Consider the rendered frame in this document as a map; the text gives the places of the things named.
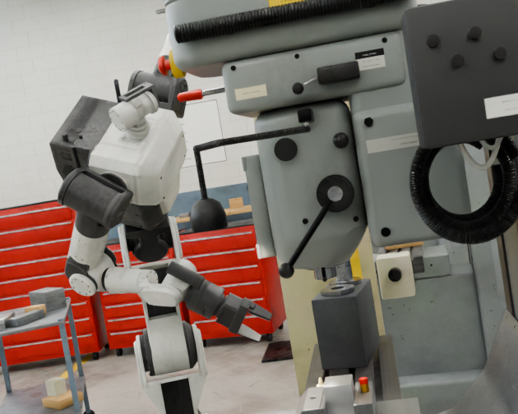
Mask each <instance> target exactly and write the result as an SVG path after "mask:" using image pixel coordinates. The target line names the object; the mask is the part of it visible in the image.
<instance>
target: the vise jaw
mask: <svg viewBox="0 0 518 414"><path fill-rule="evenodd" d="M323 387H324V386H321V387H314V388H308V389H307V390H306V391H305V392H304V393H303V395H302V396H301V397H300V399H299V402H298V407H297V411H296V413H295V414H327V409H326V400H325V394H324V389H323Z"/></svg>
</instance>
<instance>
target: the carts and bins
mask: <svg viewBox="0 0 518 414"><path fill-rule="evenodd" d="M29 295H30V304H31V306H26V307H22V308H17V309H13V310H5V311H1V312H0V360H1V364H2V372H3V377H4V381H5V385H6V390H7V393H6V395H5V397H4V399H3V401H2V404H1V406H0V414H82V408H83V400H84V404H85V409H86V410H85V411H84V413H83V414H95V412H94V411H93V410H91V409H90V404H89V399H88V394H87V389H86V382H85V378H86V377H85V375H84V372H83V368H82V363H81V354H80V350H79V346H78V341H77V336H76V328H75V324H74V319H73V314H72V306H71V298H70V297H65V293H64V289H63V287H45V288H41V289H39V290H35V291H32V292H29ZM67 316H68V320H69V324H70V330H71V334H72V342H73V347H74V351H75V356H76V364H77V369H78V373H79V376H77V377H75V376H74V371H73V367H72V359H71V354H70V350H69V345H68V341H67V332H66V328H65V322H66V318H67ZM56 325H59V330H60V334H61V339H62V347H63V351H64V356H65V361H66V366H67V373H68V379H65V378H61V377H54V378H52V379H48V380H45V384H39V385H35V386H31V387H27V388H23V389H16V390H12V386H11V381H10V376H9V372H8V368H7V360H6V355H5V351H4V346H3V342H2V337H3V336H7V335H12V334H19V333H23V332H27V331H31V330H36V329H43V328H48V327H52V326H56Z"/></svg>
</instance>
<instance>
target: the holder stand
mask: <svg viewBox="0 0 518 414"><path fill-rule="evenodd" d="M312 311H313V316H314V321H315V326H316V332H317V341H318V347H319V352H320V357H321V367H322V369H323V370H328V369H341V368H354V367H366V366H368V363H369V362H370V360H371V358H372V356H373V354H374V352H375V351H376V349H377V346H378V345H379V343H380V337H379V332H378V326H377V317H376V311H375V306H374V300H373V294H372V284H371V279H370V278H365V279H361V278H360V277H354V276H353V279H352V280H350V281H347V282H336V279H334V280H331V281H330V282H329V284H328V285H327V286H326V287H324V288H323V289H322V290H321V291H320V292H319V293H318V294H317V295H316V296H315V297H314V298H313V299H312Z"/></svg>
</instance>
